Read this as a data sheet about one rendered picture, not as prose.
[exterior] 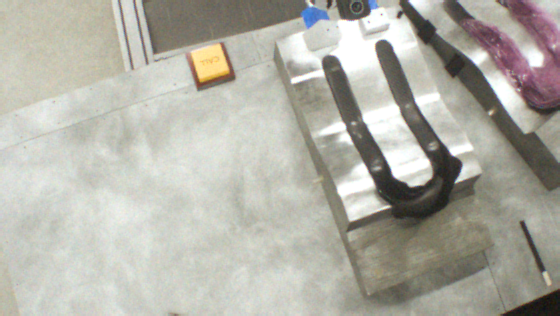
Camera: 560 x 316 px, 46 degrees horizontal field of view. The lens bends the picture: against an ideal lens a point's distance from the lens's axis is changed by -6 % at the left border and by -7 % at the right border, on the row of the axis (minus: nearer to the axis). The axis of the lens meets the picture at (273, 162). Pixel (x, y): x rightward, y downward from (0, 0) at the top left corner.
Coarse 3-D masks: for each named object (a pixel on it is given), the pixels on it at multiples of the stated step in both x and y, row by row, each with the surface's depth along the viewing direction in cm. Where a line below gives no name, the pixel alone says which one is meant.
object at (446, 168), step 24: (384, 48) 131; (336, 72) 129; (384, 72) 129; (336, 96) 128; (408, 96) 129; (360, 120) 127; (408, 120) 127; (360, 144) 125; (432, 144) 123; (384, 168) 121; (432, 168) 120; (456, 168) 119; (384, 192) 123; (408, 192) 118; (432, 192) 125; (408, 216) 122
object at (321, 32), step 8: (312, 8) 128; (304, 16) 129; (312, 16) 128; (320, 16) 129; (312, 24) 128; (320, 24) 126; (328, 24) 127; (336, 24) 128; (304, 32) 129; (312, 32) 128; (320, 32) 126; (328, 32) 126; (336, 32) 127; (312, 40) 128; (320, 40) 126; (328, 40) 127; (336, 40) 129; (312, 48) 128; (320, 48) 130
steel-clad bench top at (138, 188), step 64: (384, 0) 143; (256, 64) 138; (0, 128) 133; (64, 128) 133; (128, 128) 134; (192, 128) 134; (256, 128) 135; (0, 192) 129; (64, 192) 130; (128, 192) 130; (192, 192) 131; (256, 192) 131; (320, 192) 132; (512, 192) 133; (64, 256) 127; (128, 256) 127; (192, 256) 128; (256, 256) 128; (320, 256) 129; (512, 256) 130
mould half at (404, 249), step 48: (288, 48) 129; (336, 48) 130; (288, 96) 136; (384, 96) 128; (432, 96) 129; (336, 144) 125; (384, 144) 123; (336, 192) 120; (384, 240) 124; (432, 240) 124; (480, 240) 124; (384, 288) 123
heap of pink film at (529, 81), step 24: (504, 0) 136; (528, 0) 134; (480, 24) 132; (528, 24) 131; (552, 24) 131; (504, 48) 127; (552, 48) 131; (504, 72) 129; (528, 72) 129; (552, 72) 130; (528, 96) 130; (552, 96) 129
